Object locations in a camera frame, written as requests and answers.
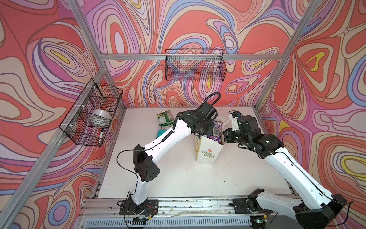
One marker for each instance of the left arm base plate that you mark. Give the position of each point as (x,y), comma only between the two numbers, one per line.
(147,208)

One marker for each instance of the black wire basket left wall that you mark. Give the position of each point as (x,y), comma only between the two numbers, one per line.
(82,127)

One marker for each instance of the silver tape roll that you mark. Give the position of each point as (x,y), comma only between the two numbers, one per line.
(101,113)

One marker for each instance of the black marker pen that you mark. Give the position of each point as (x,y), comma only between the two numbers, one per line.
(100,139)

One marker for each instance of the black wire basket wall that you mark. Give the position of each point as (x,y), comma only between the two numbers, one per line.
(82,127)
(195,65)

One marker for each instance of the teal snack bag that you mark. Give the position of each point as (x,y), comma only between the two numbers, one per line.
(162,130)

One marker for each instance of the black wire basket back wall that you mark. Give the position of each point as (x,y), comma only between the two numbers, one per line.
(195,65)

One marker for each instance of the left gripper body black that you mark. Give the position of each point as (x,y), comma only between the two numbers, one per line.
(207,129)

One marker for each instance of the white paper bag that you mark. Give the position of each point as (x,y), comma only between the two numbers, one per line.
(207,150)

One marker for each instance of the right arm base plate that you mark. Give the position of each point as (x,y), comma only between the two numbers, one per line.
(242,206)

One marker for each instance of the green snack bag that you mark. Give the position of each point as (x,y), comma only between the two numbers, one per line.
(165,119)

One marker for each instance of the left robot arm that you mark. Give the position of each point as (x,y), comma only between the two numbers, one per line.
(199,121)

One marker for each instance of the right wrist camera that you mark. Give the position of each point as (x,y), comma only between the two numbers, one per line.
(233,116)

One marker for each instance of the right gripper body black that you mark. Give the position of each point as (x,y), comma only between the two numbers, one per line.
(232,137)

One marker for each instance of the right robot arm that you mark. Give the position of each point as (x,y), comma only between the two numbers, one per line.
(316,208)

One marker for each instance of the purple snack bag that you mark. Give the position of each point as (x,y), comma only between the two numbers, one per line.
(215,131)

